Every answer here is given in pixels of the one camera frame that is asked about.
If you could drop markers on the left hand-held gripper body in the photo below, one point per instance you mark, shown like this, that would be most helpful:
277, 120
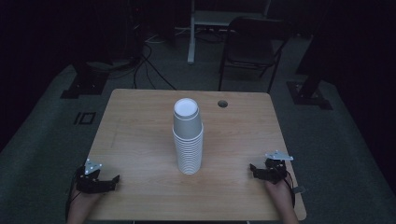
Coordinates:
88, 183

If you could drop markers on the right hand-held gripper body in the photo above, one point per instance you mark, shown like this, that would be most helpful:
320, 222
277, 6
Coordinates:
275, 171

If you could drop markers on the stack of white paper cups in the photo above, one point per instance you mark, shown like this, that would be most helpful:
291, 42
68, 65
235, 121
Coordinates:
188, 146

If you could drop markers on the person's left hand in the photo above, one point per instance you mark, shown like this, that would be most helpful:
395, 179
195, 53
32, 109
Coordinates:
82, 203

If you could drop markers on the person's right hand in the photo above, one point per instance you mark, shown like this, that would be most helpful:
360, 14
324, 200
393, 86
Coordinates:
280, 194

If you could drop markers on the black folding chair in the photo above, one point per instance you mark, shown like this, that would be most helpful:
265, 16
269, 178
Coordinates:
252, 43

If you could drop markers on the black stand with base plate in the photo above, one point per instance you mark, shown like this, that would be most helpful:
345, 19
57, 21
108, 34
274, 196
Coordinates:
311, 93
85, 82

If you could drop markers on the white metal desk frame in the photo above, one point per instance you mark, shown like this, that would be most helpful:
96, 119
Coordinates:
193, 37

